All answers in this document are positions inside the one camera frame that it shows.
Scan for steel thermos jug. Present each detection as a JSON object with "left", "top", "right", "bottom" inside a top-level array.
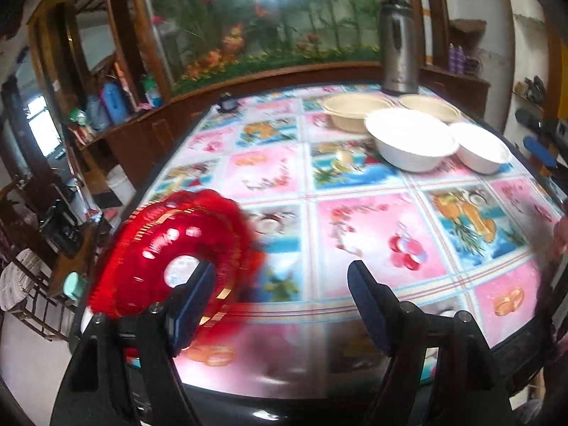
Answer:
[{"left": 378, "top": 0, "right": 420, "bottom": 95}]

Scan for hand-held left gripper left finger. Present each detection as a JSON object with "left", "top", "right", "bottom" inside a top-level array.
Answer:
[{"left": 49, "top": 260, "right": 218, "bottom": 426}]

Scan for printed fruit tablecloth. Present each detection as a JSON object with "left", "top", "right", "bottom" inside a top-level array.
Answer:
[{"left": 129, "top": 82, "right": 564, "bottom": 391}]

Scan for teal cup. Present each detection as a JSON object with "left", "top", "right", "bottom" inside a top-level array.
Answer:
[{"left": 63, "top": 272, "right": 87, "bottom": 301}]

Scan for green and white bottle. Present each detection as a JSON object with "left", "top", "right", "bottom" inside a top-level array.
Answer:
[{"left": 141, "top": 75, "right": 163, "bottom": 108}]

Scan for small black device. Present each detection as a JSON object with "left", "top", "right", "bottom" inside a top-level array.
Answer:
[{"left": 215, "top": 93, "right": 240, "bottom": 113}]

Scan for purple bottles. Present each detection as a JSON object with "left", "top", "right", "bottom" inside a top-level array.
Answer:
[{"left": 448, "top": 43, "right": 472, "bottom": 74}]

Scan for red scalloped plastic plate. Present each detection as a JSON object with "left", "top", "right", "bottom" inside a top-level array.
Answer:
[{"left": 86, "top": 189, "right": 266, "bottom": 320}]

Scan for beige ribbed plastic bowl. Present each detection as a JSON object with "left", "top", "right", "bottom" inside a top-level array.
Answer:
[{"left": 320, "top": 94, "right": 395, "bottom": 134}]

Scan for blue plastic bottle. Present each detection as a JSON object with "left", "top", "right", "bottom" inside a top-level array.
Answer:
[{"left": 100, "top": 81, "right": 129, "bottom": 126}]

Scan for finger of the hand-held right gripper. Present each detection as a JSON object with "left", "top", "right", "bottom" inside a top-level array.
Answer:
[
  {"left": 515, "top": 111, "right": 568, "bottom": 143},
  {"left": 523, "top": 137, "right": 561, "bottom": 170}
]

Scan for wooden chair with patterned cushion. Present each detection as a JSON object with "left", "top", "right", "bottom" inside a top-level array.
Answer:
[{"left": 0, "top": 177, "right": 89, "bottom": 342}]

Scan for small white bowl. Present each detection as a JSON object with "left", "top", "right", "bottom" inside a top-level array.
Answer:
[{"left": 449, "top": 122, "right": 513, "bottom": 175}]

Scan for large white bowl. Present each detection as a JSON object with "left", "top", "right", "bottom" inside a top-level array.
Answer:
[{"left": 364, "top": 108, "right": 460, "bottom": 173}]

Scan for beige shallow plate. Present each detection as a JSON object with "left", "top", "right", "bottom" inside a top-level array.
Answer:
[{"left": 398, "top": 94, "right": 463, "bottom": 124}]

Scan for white plastic bucket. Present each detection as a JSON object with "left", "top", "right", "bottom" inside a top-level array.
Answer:
[{"left": 105, "top": 165, "right": 136, "bottom": 205}]

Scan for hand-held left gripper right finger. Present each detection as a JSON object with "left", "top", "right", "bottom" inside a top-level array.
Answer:
[{"left": 346, "top": 260, "right": 529, "bottom": 426}]

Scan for fish tank with flower backdrop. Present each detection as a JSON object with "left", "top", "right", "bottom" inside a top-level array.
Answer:
[{"left": 137, "top": 0, "right": 418, "bottom": 94}]

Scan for window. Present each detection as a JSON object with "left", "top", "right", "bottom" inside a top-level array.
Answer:
[{"left": 26, "top": 96, "right": 63, "bottom": 157}]

